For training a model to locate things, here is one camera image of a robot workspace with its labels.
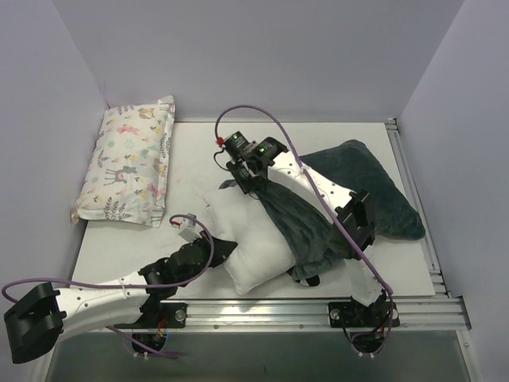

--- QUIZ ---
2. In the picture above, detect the white pillow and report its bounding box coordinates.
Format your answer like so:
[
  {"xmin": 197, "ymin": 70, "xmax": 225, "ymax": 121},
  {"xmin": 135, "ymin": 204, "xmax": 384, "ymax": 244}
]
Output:
[{"xmin": 204, "ymin": 186, "xmax": 296, "ymax": 295}]

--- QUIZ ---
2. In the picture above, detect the dark green plush pillowcase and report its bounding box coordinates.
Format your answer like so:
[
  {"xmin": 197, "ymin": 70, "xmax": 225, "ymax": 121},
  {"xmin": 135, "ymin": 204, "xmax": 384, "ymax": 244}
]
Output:
[{"xmin": 220, "ymin": 139, "xmax": 425, "ymax": 288}]

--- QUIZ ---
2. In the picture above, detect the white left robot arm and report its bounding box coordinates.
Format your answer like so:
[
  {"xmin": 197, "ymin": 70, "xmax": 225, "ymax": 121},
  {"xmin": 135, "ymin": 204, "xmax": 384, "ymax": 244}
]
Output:
[{"xmin": 4, "ymin": 237, "xmax": 238, "ymax": 364}]

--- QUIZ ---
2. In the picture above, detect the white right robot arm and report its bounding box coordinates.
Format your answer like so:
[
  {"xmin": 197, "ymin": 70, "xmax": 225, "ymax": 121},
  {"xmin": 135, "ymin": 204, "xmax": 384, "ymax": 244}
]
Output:
[{"xmin": 218, "ymin": 132, "xmax": 394, "ymax": 325}]

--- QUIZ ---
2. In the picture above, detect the animal print pillow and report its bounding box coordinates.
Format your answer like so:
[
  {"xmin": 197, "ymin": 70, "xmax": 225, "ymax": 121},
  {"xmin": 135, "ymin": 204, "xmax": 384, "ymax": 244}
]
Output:
[{"xmin": 71, "ymin": 95, "xmax": 176, "ymax": 228}]

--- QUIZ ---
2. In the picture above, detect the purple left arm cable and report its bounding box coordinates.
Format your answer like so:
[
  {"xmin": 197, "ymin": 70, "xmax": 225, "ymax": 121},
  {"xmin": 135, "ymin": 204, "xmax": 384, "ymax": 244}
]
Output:
[{"xmin": 2, "ymin": 214, "xmax": 218, "ymax": 306}]

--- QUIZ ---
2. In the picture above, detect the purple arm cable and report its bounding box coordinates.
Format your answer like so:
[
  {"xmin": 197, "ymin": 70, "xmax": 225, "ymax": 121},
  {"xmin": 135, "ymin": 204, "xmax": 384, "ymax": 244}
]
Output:
[
  {"xmin": 2, "ymin": 214, "xmax": 218, "ymax": 306},
  {"xmin": 214, "ymin": 104, "xmax": 401, "ymax": 351}
]

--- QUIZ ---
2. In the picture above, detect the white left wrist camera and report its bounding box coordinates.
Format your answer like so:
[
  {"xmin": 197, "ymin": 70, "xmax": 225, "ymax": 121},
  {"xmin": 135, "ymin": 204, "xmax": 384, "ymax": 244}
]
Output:
[{"xmin": 170, "ymin": 214, "xmax": 200, "ymax": 243}]

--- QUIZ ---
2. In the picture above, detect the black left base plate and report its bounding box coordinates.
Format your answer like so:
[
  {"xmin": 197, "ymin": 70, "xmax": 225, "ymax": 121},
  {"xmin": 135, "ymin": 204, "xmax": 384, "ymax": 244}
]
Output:
[{"xmin": 129, "ymin": 302, "xmax": 188, "ymax": 329}]

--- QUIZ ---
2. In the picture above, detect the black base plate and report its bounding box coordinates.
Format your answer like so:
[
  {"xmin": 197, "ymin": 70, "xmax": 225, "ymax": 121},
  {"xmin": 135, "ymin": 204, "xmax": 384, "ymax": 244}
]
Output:
[
  {"xmin": 129, "ymin": 302, "xmax": 188, "ymax": 329},
  {"xmin": 328, "ymin": 300, "xmax": 400, "ymax": 329}
]

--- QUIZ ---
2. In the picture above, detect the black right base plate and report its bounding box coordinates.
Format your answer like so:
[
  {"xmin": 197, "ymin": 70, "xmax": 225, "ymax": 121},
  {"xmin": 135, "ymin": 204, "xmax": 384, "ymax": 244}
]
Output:
[{"xmin": 328, "ymin": 300, "xmax": 400, "ymax": 329}]

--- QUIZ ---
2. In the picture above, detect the aluminium right side rail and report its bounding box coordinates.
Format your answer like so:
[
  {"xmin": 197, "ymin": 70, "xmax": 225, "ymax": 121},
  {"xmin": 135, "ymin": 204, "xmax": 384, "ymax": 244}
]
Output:
[{"xmin": 385, "ymin": 118, "xmax": 464, "ymax": 300}]

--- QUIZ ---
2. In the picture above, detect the aluminium rail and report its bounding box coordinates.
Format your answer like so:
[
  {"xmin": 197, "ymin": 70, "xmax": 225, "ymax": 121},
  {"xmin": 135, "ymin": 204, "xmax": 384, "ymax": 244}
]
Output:
[
  {"xmin": 114, "ymin": 298, "xmax": 471, "ymax": 332},
  {"xmin": 385, "ymin": 118, "xmax": 464, "ymax": 300}
]

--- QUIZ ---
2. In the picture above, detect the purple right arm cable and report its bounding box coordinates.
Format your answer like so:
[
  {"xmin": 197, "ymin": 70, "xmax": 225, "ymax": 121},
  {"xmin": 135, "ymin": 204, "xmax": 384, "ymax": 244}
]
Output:
[{"xmin": 214, "ymin": 104, "xmax": 401, "ymax": 351}]

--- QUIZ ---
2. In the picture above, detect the aluminium front rail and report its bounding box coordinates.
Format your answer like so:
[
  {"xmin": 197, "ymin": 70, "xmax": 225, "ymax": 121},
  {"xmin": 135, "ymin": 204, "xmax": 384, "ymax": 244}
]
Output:
[{"xmin": 114, "ymin": 298, "xmax": 471, "ymax": 332}]

